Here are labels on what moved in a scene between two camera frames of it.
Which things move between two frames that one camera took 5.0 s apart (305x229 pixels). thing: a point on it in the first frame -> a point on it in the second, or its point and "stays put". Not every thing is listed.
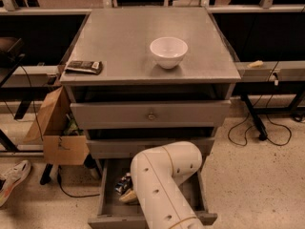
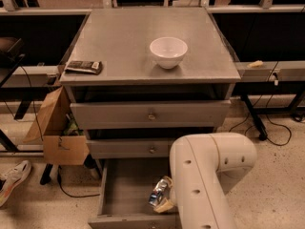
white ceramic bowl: [169, 51] stays put
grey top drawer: [193, 114] stays put
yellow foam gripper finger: [129, 197] -> [164, 206]
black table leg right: [254, 117] stays put
